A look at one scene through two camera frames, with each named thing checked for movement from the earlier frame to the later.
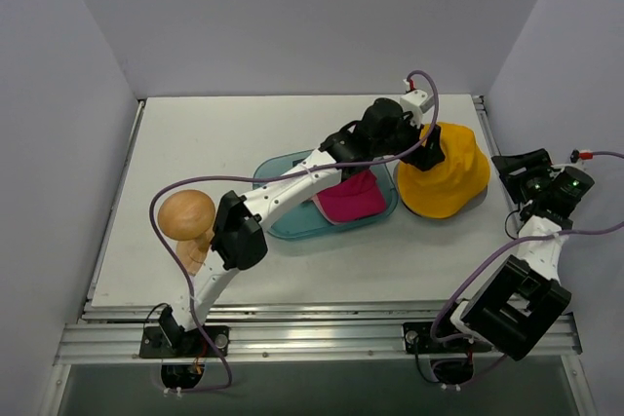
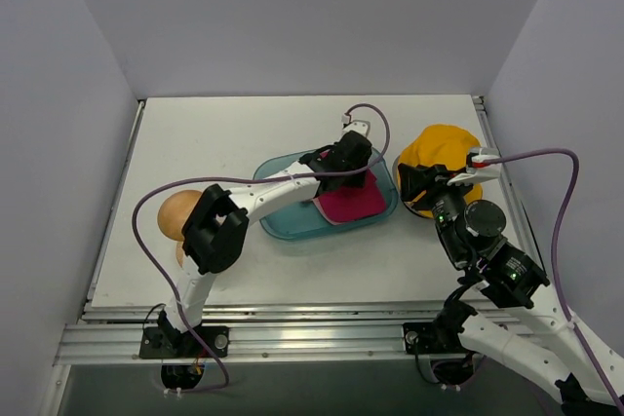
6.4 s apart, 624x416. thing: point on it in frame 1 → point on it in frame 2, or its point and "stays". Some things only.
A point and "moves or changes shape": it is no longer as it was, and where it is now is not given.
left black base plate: [155, 345] stays
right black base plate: [419, 331] stays
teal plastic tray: [308, 222] stays
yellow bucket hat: [451, 187] moves or changes shape
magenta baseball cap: [356, 197] stays
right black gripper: [520, 166] → [428, 182]
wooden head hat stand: [188, 216] stays
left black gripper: [426, 153] → [355, 158]
